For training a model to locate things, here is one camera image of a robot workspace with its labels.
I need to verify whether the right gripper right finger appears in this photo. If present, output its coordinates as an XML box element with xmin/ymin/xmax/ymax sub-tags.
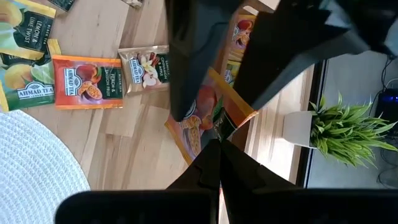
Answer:
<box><xmin>221</xmin><ymin>140</ymin><xmax>398</xmax><ymax>224</ymax></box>

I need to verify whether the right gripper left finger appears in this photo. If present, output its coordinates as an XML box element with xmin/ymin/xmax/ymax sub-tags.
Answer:
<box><xmin>55</xmin><ymin>139</ymin><xmax>221</xmax><ymax>224</ymax></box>

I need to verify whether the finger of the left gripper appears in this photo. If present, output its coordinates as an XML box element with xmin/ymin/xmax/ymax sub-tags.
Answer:
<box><xmin>164</xmin><ymin>0</ymin><xmax>243</xmax><ymax>121</ymax></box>
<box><xmin>233</xmin><ymin>0</ymin><xmax>371</xmax><ymax>110</ymax></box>

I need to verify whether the peach passion fruit tea sachet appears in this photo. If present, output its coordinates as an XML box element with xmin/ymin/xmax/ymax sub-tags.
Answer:
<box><xmin>52</xmin><ymin>55</ymin><xmax>124</xmax><ymax>110</ymax></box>
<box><xmin>164</xmin><ymin>67</ymin><xmax>259</xmax><ymax>166</ymax></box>
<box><xmin>231</xmin><ymin>14</ymin><xmax>258</xmax><ymax>63</ymax></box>

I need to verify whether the white round woven placemat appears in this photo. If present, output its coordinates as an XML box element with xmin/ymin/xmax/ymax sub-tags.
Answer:
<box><xmin>0</xmin><ymin>109</ymin><xmax>91</xmax><ymax>224</ymax></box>

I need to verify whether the wooden three-compartment tea box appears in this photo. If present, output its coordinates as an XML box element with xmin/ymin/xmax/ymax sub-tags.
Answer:
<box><xmin>214</xmin><ymin>6</ymin><xmax>261</xmax><ymax>150</ymax></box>

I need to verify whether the small potted green plant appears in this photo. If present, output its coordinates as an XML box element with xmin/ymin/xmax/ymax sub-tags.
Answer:
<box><xmin>282</xmin><ymin>92</ymin><xmax>398</xmax><ymax>169</ymax></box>

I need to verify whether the black device with blue light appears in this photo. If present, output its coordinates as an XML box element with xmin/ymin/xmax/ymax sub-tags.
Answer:
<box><xmin>374</xmin><ymin>88</ymin><xmax>398</xmax><ymax>131</ymax></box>

